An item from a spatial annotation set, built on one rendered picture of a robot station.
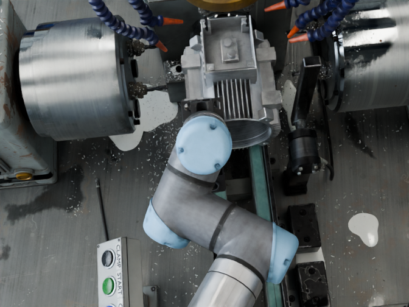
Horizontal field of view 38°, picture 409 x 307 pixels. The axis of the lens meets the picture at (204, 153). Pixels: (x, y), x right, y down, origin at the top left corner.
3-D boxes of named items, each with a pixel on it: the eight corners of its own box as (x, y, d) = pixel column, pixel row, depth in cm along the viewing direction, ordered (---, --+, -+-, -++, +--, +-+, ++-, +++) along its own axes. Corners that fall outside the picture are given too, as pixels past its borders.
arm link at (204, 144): (164, 167, 80) (188, 109, 79) (168, 154, 91) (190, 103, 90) (217, 190, 81) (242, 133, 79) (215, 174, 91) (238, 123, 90)
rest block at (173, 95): (168, 81, 151) (163, 58, 140) (195, 79, 151) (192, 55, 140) (170, 103, 149) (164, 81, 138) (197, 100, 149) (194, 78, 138)
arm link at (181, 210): (198, 267, 82) (230, 195, 80) (129, 230, 85) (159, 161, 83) (213, 255, 90) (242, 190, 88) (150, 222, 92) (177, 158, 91)
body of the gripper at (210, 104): (223, 94, 106) (224, 99, 94) (227, 142, 107) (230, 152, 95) (180, 99, 106) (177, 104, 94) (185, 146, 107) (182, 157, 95)
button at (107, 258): (107, 253, 111) (100, 251, 110) (118, 249, 110) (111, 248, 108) (108, 268, 110) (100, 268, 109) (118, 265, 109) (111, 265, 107)
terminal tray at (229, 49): (200, 39, 124) (198, 19, 117) (251, 34, 124) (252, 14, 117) (205, 90, 120) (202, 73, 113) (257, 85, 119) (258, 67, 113)
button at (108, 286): (108, 279, 110) (100, 279, 108) (119, 276, 108) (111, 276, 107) (109, 296, 109) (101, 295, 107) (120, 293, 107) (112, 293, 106)
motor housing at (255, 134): (186, 75, 138) (179, 31, 121) (268, 68, 138) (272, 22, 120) (192, 155, 131) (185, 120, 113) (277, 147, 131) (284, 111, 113)
